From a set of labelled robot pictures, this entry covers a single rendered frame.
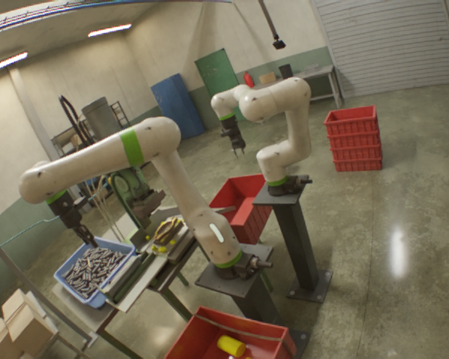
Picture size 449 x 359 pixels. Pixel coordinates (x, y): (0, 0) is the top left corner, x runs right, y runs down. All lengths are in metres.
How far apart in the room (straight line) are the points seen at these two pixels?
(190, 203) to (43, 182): 0.55
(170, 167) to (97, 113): 0.40
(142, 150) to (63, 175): 0.24
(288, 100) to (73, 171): 0.75
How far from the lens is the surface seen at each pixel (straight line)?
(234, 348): 1.11
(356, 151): 3.00
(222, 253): 0.92
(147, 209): 1.16
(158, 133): 0.72
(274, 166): 1.25
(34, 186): 0.77
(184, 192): 0.96
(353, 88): 6.12
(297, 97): 0.95
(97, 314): 1.29
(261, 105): 0.92
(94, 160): 0.73
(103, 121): 1.09
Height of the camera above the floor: 1.64
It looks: 24 degrees down
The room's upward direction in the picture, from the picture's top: 25 degrees counter-clockwise
